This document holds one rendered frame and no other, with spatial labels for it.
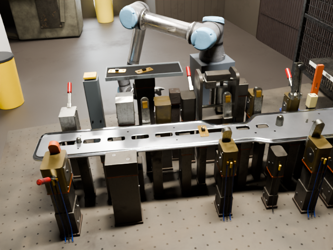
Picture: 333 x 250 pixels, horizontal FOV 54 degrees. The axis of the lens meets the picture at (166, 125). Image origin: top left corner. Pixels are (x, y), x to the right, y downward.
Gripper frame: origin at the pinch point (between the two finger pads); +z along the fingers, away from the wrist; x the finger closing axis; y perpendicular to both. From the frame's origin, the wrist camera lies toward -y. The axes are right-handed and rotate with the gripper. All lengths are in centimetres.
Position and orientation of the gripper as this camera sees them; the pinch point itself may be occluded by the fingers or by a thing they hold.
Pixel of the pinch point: (155, 95)
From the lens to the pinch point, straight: 185.7
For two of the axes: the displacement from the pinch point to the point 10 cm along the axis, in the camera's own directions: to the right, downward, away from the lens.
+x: -6.4, 6.5, -4.1
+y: 3.7, 7.3, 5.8
